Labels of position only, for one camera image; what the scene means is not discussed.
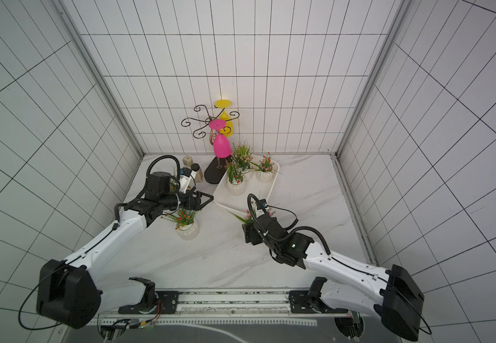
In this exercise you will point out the green potted plant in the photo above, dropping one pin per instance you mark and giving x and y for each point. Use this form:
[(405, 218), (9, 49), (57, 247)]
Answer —
[(243, 157), (235, 179)]

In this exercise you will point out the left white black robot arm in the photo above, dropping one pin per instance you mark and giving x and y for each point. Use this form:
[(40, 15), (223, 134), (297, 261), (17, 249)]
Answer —
[(68, 291)]

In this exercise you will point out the front left red potted plant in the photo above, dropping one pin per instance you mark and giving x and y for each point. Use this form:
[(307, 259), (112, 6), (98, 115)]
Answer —
[(185, 223)]

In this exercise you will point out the aluminium mounting rail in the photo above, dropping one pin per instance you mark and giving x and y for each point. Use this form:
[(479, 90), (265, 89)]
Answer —
[(235, 302)]

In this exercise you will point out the small red flower potted plant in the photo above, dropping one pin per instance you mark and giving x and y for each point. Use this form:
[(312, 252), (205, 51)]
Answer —
[(265, 169)]

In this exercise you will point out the beige cap spice bottle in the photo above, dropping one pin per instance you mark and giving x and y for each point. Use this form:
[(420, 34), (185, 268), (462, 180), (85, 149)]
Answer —
[(187, 161)]

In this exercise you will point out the black scroll goblet rack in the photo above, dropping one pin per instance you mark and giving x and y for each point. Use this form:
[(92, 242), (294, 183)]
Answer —
[(218, 167)]

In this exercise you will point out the black cap spice bottle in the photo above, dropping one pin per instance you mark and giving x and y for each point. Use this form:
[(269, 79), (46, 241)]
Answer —
[(196, 173)]

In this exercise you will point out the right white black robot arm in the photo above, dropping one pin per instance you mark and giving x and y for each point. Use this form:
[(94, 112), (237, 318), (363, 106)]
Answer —
[(343, 284)]

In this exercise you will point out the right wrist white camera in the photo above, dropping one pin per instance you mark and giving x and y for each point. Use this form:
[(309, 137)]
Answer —
[(262, 205)]

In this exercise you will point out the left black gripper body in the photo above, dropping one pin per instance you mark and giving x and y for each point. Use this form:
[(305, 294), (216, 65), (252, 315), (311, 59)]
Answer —
[(173, 200)]

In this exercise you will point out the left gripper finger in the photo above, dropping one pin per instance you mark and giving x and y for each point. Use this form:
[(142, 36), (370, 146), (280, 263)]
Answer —
[(204, 196), (199, 204)]

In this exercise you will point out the white rectangular storage tray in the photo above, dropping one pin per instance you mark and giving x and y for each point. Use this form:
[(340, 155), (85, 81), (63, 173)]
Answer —
[(234, 198)]

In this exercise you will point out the pink potted plant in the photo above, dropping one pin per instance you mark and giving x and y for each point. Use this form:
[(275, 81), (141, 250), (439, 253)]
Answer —
[(248, 218)]

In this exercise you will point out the yellow plastic goblet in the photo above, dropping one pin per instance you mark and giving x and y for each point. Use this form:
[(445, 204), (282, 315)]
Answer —
[(225, 115)]

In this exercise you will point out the pink plastic goblet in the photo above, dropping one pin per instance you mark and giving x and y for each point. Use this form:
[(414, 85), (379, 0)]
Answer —
[(220, 143)]

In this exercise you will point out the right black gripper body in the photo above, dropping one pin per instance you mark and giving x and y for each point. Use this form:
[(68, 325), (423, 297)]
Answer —
[(254, 234)]

